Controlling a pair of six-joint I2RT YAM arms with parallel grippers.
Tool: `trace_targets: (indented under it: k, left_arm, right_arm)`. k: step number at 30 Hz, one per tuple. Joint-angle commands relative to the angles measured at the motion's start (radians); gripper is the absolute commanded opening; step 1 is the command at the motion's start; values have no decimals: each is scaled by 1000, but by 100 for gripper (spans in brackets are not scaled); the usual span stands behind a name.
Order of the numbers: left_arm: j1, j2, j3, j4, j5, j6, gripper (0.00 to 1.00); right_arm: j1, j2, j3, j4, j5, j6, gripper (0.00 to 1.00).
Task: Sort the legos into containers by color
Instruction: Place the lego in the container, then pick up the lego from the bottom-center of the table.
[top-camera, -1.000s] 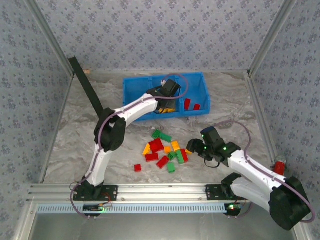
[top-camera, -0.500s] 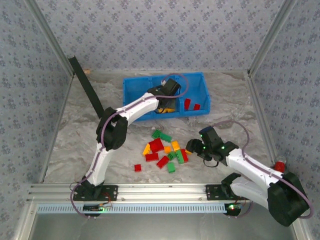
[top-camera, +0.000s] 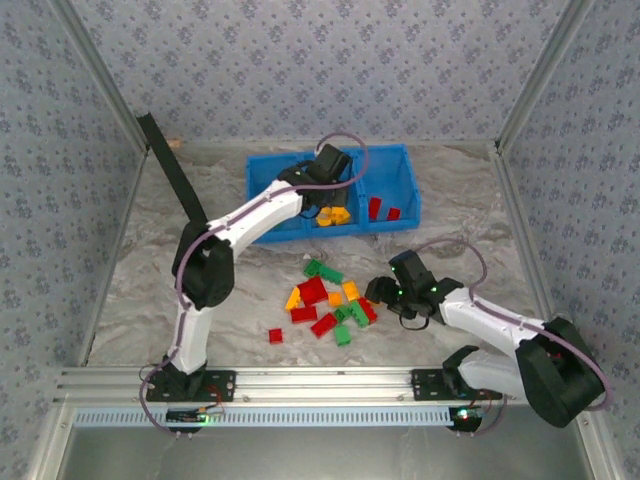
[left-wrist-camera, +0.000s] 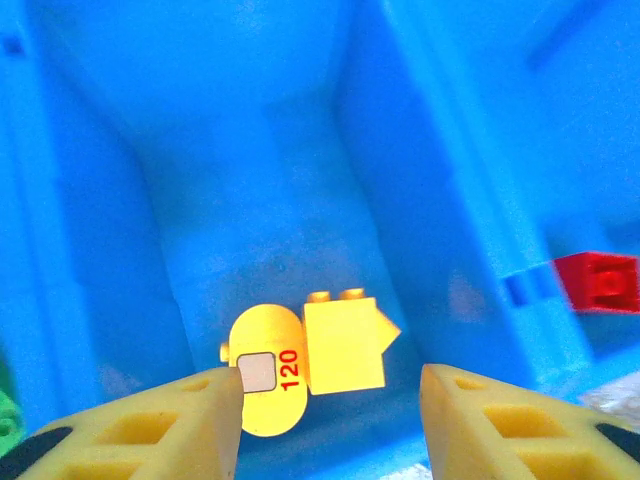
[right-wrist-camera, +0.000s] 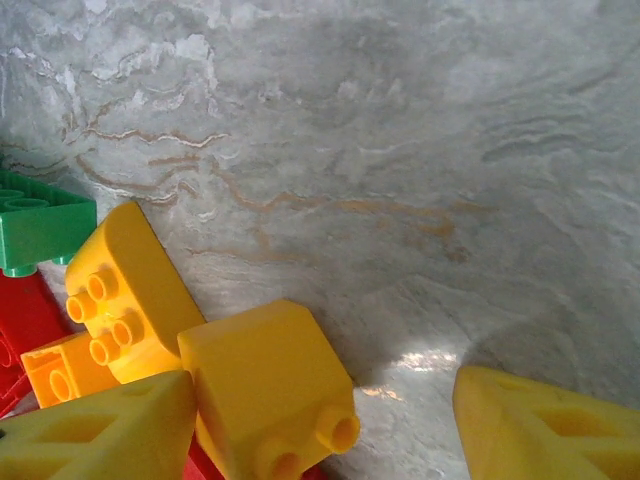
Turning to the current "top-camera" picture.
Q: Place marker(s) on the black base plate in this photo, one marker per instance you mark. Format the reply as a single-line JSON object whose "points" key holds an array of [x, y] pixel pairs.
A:
{"points": [[225, 385], [425, 385]]}

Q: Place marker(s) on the light blue slotted duct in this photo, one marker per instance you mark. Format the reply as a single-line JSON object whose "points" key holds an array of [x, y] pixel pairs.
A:
{"points": [[325, 416]]}

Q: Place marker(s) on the small wooden piece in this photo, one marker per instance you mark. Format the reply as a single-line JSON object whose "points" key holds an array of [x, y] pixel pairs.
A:
{"points": [[174, 143]]}

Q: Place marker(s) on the right circuit board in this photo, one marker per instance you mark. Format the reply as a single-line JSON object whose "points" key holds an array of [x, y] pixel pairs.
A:
{"points": [[465, 417]]}

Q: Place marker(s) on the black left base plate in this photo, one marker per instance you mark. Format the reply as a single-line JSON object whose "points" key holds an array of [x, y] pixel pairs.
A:
{"points": [[225, 385]]}

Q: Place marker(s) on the aluminium corner post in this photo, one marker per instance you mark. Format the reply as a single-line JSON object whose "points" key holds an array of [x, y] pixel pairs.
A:
{"points": [[102, 75], [542, 75]]}

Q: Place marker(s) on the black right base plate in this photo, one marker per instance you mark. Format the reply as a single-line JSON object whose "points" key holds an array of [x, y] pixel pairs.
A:
{"points": [[425, 385]]}

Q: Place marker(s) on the aluminium back rail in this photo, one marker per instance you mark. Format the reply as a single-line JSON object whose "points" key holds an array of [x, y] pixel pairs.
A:
{"points": [[225, 144]]}

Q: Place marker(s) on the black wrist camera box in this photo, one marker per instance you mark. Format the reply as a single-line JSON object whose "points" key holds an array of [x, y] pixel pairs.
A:
{"points": [[332, 161], [410, 272]]}

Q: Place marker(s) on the large red lego brick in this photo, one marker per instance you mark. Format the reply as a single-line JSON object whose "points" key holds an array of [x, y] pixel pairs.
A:
{"points": [[313, 290]]}

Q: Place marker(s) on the left circuit board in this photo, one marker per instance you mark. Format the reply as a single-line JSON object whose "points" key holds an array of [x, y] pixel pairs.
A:
{"points": [[192, 415]]}

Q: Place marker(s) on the yellow arch lego brick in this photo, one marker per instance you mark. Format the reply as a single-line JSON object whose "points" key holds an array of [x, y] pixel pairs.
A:
{"points": [[320, 222]]}

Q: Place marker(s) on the aluminium front post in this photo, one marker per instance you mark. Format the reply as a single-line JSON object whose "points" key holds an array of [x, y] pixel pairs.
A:
{"points": [[47, 445], [602, 455]]}

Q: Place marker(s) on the blue three-compartment bin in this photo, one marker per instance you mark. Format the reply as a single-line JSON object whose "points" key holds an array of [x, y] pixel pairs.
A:
{"points": [[395, 170]]}

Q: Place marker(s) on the aluminium front rail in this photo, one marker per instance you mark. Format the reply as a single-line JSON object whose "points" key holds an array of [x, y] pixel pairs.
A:
{"points": [[325, 382]]}

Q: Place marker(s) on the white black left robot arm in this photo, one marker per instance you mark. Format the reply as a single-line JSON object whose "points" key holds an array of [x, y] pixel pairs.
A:
{"points": [[192, 335]]}

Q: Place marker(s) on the small red lego brick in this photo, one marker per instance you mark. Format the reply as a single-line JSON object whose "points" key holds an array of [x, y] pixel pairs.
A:
{"points": [[275, 336]]}

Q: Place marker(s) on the orange lego brick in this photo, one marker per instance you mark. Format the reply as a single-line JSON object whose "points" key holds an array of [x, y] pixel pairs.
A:
{"points": [[334, 299]]}

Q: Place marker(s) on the circuit board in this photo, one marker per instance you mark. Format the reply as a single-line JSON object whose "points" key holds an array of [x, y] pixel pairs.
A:
{"points": [[192, 415], [465, 417]]}

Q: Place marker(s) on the grey metal tray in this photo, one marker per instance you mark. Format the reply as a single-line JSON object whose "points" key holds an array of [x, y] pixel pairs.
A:
{"points": [[325, 455]]}

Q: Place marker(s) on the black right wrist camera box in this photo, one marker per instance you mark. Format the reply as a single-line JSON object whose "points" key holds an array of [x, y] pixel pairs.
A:
{"points": [[410, 272]]}

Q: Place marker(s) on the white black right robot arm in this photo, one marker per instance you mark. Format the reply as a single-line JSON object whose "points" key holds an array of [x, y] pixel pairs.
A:
{"points": [[500, 325]]}

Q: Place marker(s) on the aluminium side rail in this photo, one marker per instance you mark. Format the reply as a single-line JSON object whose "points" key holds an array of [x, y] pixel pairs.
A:
{"points": [[116, 250], [523, 225]]}

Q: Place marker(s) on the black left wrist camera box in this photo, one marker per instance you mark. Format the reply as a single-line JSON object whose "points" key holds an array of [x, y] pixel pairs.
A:
{"points": [[332, 161]]}

